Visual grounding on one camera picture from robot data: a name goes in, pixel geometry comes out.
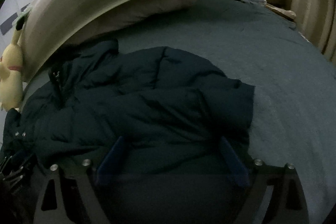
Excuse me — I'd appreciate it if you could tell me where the dark puffer jacket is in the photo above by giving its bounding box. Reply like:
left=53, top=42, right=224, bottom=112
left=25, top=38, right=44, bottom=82
left=1, top=41, right=255, bottom=223

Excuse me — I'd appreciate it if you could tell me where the yellow Pikachu plush toy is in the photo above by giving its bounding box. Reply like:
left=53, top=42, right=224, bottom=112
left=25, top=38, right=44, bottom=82
left=1, top=17, right=25, bottom=111

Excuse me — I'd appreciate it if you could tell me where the beige pillow under blanket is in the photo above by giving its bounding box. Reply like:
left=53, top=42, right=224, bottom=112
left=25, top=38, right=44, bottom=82
left=65, top=0, right=197, bottom=45

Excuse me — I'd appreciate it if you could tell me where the beige curtain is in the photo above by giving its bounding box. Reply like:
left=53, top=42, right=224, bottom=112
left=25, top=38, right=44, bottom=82
left=290, top=0, right=335, bottom=63

